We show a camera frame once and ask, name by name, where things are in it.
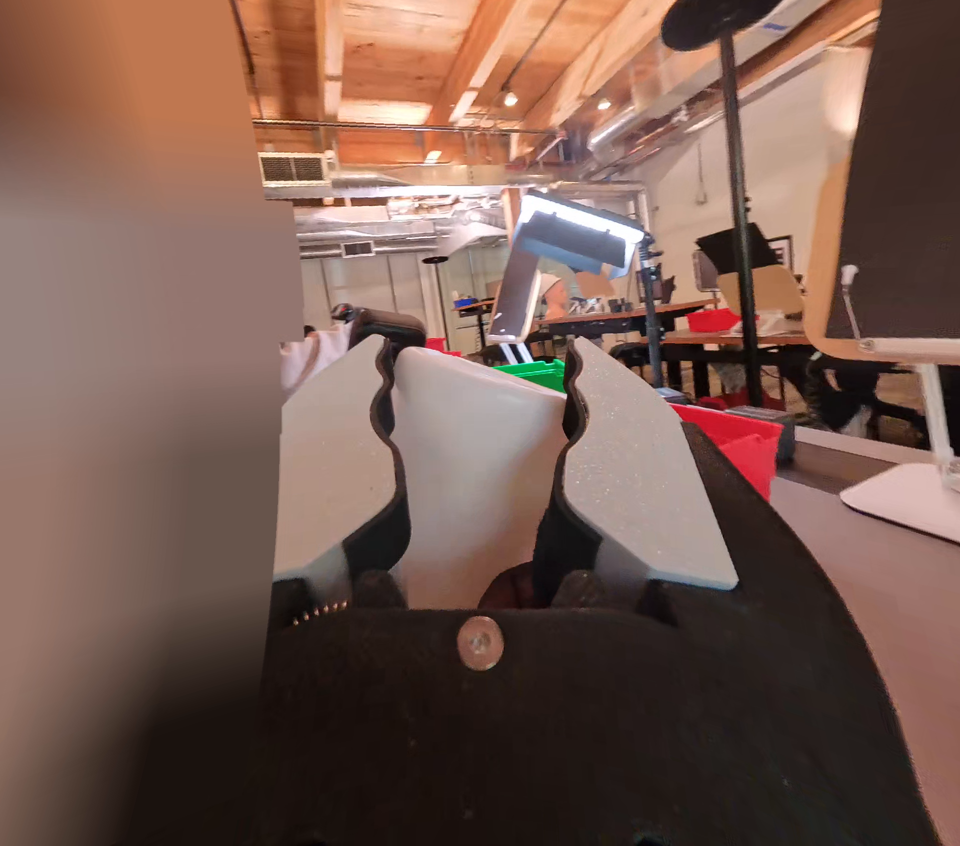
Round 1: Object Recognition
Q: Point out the large red plastic bin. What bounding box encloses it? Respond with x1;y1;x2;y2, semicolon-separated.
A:
669;403;785;502

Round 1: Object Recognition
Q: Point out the long wooden table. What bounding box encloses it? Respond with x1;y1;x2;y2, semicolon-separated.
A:
536;298;723;338

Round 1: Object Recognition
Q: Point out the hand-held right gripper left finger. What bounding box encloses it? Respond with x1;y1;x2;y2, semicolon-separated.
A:
273;334;412;603

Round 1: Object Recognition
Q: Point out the ceiling air vent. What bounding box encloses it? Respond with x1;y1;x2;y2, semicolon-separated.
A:
258;152;336;187

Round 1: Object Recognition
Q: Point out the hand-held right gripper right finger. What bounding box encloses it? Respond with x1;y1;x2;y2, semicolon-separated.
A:
534;336;741;608

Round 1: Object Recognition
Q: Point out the wooden table with black legs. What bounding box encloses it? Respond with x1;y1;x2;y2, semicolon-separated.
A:
660;328;815;406

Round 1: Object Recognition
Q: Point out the green plastic bin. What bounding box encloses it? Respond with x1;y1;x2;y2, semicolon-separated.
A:
491;360;568;398

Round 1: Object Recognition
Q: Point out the black chair back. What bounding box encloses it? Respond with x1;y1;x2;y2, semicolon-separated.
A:
348;308;427;349

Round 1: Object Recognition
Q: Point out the black flag panel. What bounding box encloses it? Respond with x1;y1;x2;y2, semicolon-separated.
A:
695;223;778;271

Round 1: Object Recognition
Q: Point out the black floor lamp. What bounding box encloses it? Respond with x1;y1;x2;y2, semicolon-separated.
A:
660;0;798;409

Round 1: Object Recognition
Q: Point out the dark grey box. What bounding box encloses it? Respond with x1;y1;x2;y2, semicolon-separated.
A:
723;405;797;462

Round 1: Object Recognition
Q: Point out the monitor with white stand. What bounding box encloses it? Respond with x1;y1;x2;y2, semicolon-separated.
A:
802;0;960;547

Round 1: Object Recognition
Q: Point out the studio light panel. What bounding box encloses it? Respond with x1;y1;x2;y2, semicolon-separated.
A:
517;192;648;281

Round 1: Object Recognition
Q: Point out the black light stand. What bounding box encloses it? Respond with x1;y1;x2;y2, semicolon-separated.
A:
636;238;670;389

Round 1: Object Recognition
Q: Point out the white tilted panel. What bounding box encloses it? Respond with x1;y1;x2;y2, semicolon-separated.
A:
487;246;546;344

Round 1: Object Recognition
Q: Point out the cardboard box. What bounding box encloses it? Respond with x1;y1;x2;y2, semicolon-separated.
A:
716;264;808;319

